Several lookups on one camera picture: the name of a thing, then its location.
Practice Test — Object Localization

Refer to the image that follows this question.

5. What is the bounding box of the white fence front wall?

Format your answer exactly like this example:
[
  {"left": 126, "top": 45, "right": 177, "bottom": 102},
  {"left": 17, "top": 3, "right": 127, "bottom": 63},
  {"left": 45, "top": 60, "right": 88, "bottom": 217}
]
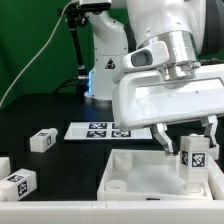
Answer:
[{"left": 0, "top": 201, "right": 224, "bottom": 224}]

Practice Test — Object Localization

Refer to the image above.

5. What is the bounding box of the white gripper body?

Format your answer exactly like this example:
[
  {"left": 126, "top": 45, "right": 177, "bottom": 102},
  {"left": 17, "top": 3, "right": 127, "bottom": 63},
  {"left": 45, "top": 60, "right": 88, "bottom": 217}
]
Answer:
[{"left": 112, "top": 64, "right": 224, "bottom": 131}]

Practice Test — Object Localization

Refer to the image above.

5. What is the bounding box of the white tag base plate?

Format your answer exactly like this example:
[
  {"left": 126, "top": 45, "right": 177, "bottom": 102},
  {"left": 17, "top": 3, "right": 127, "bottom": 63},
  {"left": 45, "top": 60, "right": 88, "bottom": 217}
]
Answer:
[{"left": 64, "top": 122, "right": 152, "bottom": 140}]

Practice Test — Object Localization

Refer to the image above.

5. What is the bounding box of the white block left edge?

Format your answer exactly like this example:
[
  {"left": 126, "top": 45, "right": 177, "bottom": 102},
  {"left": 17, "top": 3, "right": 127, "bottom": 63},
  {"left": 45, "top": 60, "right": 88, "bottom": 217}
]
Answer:
[{"left": 0, "top": 157, "right": 11, "bottom": 179}]

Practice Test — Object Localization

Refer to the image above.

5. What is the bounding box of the black camera stand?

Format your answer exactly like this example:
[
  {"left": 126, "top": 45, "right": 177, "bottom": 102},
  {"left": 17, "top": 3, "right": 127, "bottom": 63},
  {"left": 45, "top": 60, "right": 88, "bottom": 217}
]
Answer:
[{"left": 65, "top": 1, "right": 89, "bottom": 96}]

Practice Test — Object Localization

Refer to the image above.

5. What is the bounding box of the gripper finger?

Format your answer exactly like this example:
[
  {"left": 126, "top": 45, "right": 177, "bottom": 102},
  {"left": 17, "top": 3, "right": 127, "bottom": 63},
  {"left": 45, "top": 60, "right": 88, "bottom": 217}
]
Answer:
[
  {"left": 201, "top": 115, "right": 218, "bottom": 148},
  {"left": 151, "top": 123, "right": 178, "bottom": 156}
]

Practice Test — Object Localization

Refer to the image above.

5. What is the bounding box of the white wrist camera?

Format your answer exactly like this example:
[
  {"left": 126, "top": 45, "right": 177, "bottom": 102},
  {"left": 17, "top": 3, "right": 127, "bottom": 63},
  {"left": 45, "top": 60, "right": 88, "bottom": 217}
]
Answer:
[{"left": 121, "top": 41, "right": 169, "bottom": 74}]

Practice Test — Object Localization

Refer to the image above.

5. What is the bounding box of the white square tabletop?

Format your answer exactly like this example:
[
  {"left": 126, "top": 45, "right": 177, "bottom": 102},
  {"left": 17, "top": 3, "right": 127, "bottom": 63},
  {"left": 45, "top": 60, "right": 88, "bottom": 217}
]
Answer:
[{"left": 97, "top": 149, "right": 224, "bottom": 201}]

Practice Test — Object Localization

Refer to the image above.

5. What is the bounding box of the grey cable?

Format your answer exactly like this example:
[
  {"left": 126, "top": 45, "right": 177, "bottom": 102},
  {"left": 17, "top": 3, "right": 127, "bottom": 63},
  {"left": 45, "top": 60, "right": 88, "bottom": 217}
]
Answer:
[{"left": 0, "top": 0, "right": 79, "bottom": 109}]

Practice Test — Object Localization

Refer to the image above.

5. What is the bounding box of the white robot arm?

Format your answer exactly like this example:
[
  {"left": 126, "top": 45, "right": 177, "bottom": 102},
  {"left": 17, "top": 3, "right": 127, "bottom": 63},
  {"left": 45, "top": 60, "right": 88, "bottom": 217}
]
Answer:
[{"left": 112, "top": 0, "right": 224, "bottom": 154}]

